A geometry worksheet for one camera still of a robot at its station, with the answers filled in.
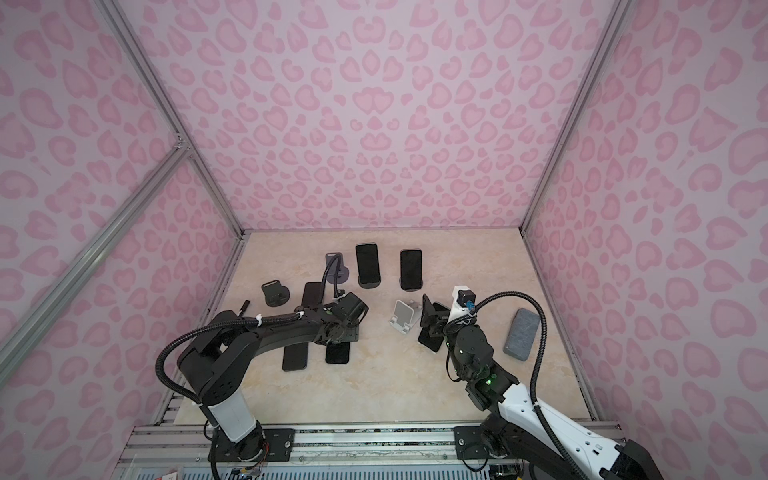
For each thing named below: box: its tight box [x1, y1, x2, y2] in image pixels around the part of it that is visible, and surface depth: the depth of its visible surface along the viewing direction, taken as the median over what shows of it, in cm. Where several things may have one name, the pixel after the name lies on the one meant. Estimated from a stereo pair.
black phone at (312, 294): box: [301, 282, 323, 307], surface depth 104 cm
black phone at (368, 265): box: [356, 243, 381, 284], surface depth 99 cm
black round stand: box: [261, 280, 290, 307], surface depth 100 cm
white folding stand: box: [388, 299, 423, 334], surface depth 92 cm
